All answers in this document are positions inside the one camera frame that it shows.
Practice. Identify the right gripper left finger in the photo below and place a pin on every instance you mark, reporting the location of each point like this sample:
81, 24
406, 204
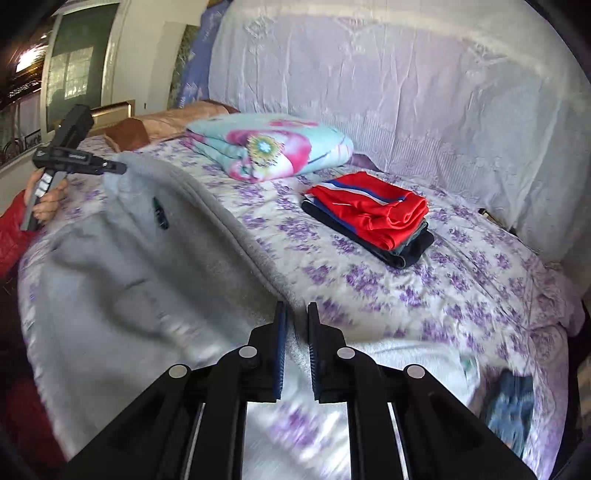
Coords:
190, 423

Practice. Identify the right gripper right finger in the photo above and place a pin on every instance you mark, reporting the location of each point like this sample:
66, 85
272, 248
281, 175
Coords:
403, 424

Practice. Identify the grey sweatpants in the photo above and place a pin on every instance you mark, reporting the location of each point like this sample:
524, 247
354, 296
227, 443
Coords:
162, 274

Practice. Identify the person's left hand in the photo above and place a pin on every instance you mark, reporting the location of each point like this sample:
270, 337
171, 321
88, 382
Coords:
45, 211

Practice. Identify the brown quilted pillow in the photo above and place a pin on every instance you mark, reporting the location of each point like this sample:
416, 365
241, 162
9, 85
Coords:
137, 132

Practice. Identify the blue denim jeans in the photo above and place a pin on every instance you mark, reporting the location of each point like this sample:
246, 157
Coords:
508, 410

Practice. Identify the red jacket sleeve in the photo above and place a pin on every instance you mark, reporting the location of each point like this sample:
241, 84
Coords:
13, 241

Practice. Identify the purple floral bedspread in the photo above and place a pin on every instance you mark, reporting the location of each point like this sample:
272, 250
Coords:
477, 303

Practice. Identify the folded floral teal blanket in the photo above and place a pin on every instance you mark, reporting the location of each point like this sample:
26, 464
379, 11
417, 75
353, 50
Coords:
258, 147

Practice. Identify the folded red shorts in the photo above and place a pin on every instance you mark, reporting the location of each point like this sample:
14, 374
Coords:
366, 201

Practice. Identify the folded dark clothes stack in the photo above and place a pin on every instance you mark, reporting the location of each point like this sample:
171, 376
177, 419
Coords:
396, 252

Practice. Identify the white lace covered bedding pile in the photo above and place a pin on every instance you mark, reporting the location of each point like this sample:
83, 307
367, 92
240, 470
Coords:
483, 97

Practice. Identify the glass door frame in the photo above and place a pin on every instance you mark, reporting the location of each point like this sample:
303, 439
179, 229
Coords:
80, 60

